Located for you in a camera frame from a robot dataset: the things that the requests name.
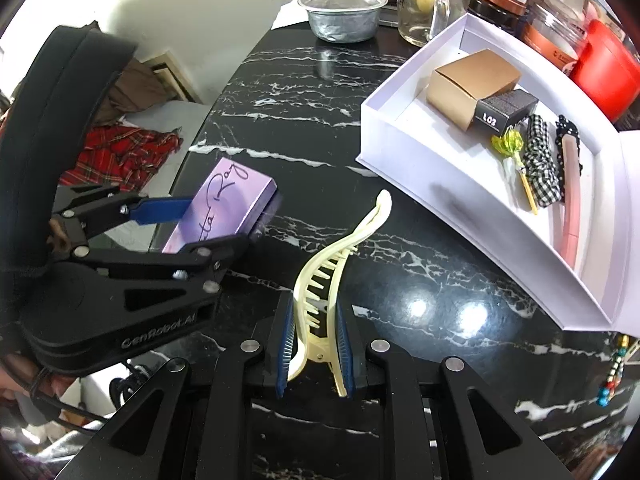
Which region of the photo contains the purple box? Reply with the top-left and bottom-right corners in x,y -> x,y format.
162,156 -> 278,256

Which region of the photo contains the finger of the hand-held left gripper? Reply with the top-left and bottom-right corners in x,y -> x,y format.
74,233 -> 252,301
50,184 -> 194,238

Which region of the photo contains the wooden frame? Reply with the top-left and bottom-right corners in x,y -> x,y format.
142,50 -> 201,103

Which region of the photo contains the metal bowl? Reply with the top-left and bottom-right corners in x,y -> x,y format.
298,0 -> 388,44

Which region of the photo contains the black padded strap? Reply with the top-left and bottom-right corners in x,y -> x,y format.
0,25 -> 138,341

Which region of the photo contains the red canister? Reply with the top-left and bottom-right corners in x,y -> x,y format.
569,19 -> 640,123

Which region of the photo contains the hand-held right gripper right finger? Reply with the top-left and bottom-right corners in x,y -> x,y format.
336,300 -> 573,480

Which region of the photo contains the colourful beaded bracelet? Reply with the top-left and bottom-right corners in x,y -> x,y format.
595,332 -> 640,408

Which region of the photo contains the cream hair clip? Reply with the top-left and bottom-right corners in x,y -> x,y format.
287,190 -> 393,398

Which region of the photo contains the gold cardboard box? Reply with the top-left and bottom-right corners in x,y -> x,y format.
426,49 -> 522,133

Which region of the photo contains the brown cloth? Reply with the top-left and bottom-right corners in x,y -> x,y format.
95,57 -> 176,126

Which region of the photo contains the low clear jar orange label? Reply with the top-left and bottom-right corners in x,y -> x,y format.
522,2 -> 593,78

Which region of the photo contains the small black box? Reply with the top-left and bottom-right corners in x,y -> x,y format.
474,89 -> 540,133

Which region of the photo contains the pink hair clip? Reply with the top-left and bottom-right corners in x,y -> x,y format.
552,135 -> 583,273

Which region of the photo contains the person's left hand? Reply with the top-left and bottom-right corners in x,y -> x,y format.
0,356 -> 76,407

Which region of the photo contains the glass mug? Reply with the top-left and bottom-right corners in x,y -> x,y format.
394,0 -> 476,48

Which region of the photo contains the white gift box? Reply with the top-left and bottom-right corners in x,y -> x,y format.
355,12 -> 640,336

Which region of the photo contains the red plaid blanket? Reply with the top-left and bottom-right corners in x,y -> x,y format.
57,125 -> 183,196

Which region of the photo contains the black white gingham scrunchie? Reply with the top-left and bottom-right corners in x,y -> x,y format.
520,114 -> 563,208

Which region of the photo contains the white paper sheet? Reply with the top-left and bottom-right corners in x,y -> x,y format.
270,0 -> 313,31

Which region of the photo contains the black polka dot hair band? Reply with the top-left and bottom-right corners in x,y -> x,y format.
554,114 -> 586,178

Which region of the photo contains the black cable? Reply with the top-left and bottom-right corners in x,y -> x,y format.
30,365 -> 151,428

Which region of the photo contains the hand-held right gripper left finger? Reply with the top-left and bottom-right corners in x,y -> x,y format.
60,292 -> 297,480

